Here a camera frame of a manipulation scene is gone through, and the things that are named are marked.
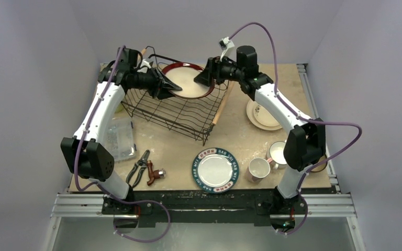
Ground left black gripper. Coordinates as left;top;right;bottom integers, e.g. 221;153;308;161
131;66;182;99

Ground red rimmed plate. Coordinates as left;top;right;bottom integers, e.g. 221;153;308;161
162;62;214;99

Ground black wire dish rack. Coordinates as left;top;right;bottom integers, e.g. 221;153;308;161
121;81;234;145

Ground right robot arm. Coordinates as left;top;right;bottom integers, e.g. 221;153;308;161
194;45;326;213

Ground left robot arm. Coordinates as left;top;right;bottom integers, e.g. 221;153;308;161
60;46;182;214

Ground green mug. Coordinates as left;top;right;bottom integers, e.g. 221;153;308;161
115;102;124;113

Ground pink rimmed large plate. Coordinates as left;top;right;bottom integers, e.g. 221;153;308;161
246;99;282;131

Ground cream floral small plate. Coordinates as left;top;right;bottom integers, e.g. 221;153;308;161
253;103;280;127

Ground clear plastic screw box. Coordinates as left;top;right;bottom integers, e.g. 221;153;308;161
104;116;137;162

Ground black pliers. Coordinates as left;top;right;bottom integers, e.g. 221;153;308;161
126;150;150;188

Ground white enamel mug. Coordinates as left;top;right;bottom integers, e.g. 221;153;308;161
266;141;287;169

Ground light pink mug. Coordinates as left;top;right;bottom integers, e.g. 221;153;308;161
244;157;271;183

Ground dark ceramic bowl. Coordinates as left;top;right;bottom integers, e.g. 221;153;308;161
311;155;327;173

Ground brown handled tool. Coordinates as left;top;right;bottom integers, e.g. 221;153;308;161
147;160;166;186

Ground black base frame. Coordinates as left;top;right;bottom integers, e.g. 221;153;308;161
50;188;356;230

